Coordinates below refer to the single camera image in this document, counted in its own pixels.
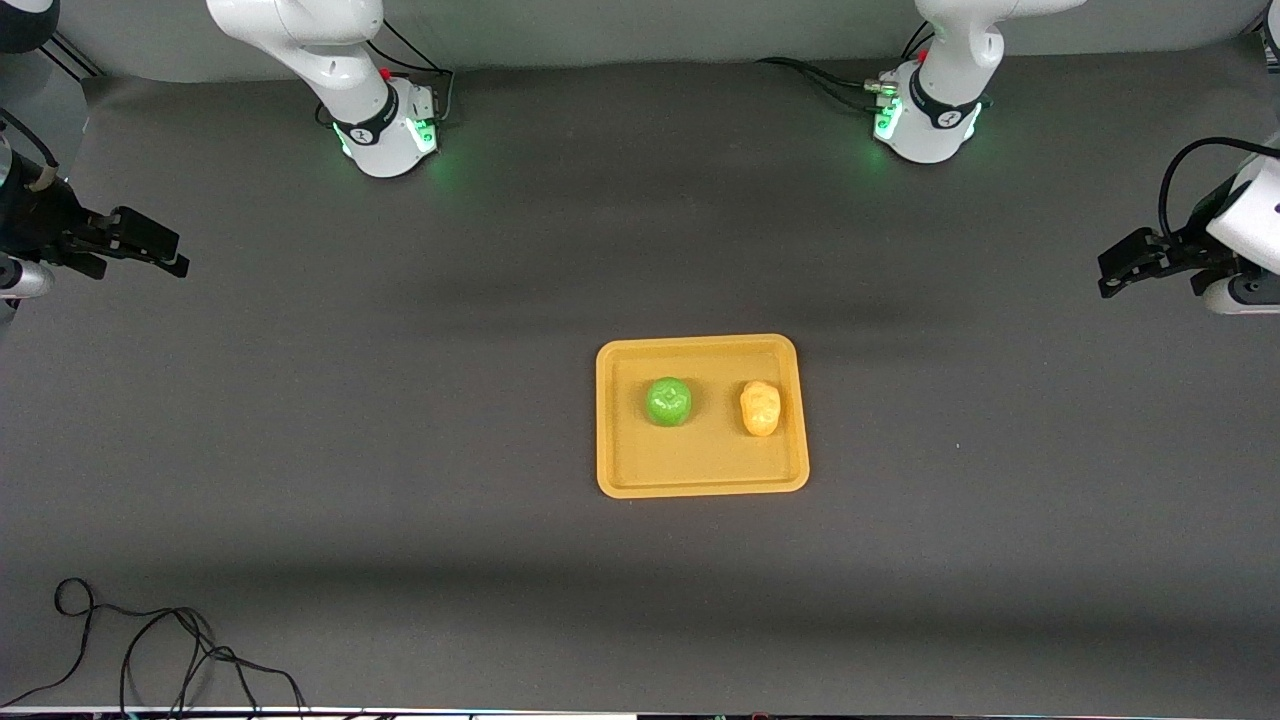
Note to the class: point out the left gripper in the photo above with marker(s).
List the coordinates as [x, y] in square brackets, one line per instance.
[1183, 250]

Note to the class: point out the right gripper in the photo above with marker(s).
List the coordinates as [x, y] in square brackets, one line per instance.
[40, 224]

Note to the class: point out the yellow potato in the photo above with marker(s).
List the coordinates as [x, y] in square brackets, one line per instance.
[761, 408]

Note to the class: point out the green apple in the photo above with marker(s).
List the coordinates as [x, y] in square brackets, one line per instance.
[668, 401]

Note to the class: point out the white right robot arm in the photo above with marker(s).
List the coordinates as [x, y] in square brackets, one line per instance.
[330, 60]

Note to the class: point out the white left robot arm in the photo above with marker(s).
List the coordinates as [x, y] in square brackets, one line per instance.
[950, 60]

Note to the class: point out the yellow plastic tray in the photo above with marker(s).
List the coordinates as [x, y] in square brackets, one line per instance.
[700, 460]

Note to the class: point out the dark grey table mat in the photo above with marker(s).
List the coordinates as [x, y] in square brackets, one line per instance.
[640, 250]

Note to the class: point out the black diagonal frame strut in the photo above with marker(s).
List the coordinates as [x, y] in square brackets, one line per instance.
[75, 59]

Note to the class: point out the dark corner frame strut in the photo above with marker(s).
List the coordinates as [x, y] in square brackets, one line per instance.
[1270, 30]

